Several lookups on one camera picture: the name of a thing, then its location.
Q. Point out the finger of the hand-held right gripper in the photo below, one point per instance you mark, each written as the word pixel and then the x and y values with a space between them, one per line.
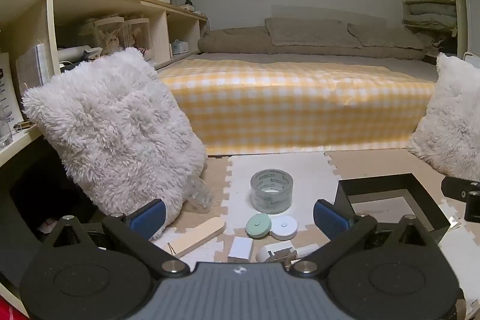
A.
pixel 452 187

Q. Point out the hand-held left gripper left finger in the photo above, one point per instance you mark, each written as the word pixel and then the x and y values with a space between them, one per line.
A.
pixel 148 218

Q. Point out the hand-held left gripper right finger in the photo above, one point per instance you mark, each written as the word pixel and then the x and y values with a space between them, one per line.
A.
pixel 330 218

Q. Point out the white round tape measure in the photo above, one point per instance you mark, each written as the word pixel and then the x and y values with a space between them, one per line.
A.
pixel 284 229

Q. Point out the wooden stick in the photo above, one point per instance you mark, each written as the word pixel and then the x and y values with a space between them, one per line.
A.
pixel 198 233

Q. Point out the black box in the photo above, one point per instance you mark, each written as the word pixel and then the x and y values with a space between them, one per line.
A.
pixel 375 185

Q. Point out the clear plastic box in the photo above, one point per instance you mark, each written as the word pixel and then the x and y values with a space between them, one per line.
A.
pixel 200 196

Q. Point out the green round tape measure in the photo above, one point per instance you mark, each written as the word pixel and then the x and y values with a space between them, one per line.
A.
pixel 257 226

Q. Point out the clear packing tape roll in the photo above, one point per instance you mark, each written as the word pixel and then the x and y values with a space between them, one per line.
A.
pixel 258 196

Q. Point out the white plug charger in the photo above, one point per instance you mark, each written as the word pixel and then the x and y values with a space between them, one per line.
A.
pixel 240 248

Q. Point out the white foam mat tile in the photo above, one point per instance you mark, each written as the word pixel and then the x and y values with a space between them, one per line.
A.
pixel 455 256
pixel 292 164

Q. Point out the white fluffy pillow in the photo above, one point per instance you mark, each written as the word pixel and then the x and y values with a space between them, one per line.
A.
pixel 450 125
pixel 112 136

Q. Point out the yellow checked blanket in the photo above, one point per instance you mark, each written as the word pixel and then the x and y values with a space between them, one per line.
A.
pixel 292 102

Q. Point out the beige bed pillow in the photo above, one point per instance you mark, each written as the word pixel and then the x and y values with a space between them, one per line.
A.
pixel 307 31
pixel 386 37

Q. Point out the red cloth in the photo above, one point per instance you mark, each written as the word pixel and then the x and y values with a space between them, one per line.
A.
pixel 9 310

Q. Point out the stack of folded blankets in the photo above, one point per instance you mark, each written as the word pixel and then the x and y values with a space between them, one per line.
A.
pixel 431 14

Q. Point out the tissue box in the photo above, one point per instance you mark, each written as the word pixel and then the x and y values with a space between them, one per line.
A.
pixel 179 47

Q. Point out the white door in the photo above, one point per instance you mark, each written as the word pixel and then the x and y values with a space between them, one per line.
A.
pixel 470 12

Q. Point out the white paper roll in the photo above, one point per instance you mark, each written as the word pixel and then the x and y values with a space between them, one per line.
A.
pixel 75 53

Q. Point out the doll display box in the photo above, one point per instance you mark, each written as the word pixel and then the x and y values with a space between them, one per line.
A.
pixel 137 37
pixel 108 35

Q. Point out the clear acrylic stand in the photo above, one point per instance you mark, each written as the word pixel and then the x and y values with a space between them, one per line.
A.
pixel 7 98

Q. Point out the dark bottle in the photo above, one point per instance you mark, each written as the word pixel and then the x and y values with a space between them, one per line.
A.
pixel 188 1

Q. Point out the wooden shelf unit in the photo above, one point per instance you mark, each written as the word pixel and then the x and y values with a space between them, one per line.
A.
pixel 37 12

